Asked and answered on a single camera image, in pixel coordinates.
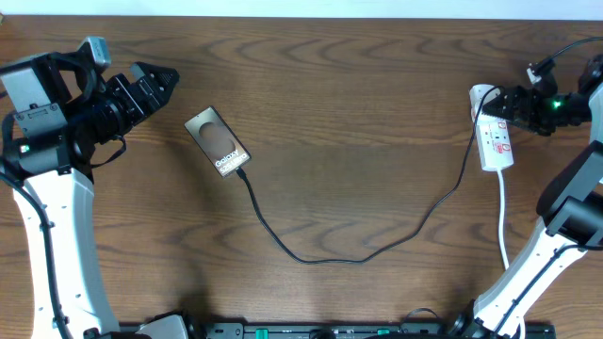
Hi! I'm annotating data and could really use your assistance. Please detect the Galaxy S25 Ultra smartphone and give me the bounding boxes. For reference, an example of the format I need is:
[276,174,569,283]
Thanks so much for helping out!
[184,105,252,178]

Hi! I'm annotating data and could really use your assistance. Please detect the black USB charging cable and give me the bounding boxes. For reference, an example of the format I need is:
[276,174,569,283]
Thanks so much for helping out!
[235,84,505,266]

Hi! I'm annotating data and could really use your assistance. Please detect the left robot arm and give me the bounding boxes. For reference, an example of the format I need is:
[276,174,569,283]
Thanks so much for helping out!
[1,43,194,338]

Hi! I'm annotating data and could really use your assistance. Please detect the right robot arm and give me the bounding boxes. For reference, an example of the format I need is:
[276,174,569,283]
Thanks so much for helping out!
[448,56,602,338]

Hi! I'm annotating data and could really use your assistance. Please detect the white USB charger adapter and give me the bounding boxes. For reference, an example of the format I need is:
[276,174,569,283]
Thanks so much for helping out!
[469,84,500,124]

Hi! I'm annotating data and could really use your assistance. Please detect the white power strip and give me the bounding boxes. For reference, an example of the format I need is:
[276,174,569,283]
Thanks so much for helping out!
[472,109,513,172]

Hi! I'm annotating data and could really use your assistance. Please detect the white power strip cord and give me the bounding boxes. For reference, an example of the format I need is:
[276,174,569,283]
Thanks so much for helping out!
[496,169,527,339]

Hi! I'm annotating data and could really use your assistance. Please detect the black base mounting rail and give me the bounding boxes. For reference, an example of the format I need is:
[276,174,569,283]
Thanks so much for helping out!
[117,320,557,339]

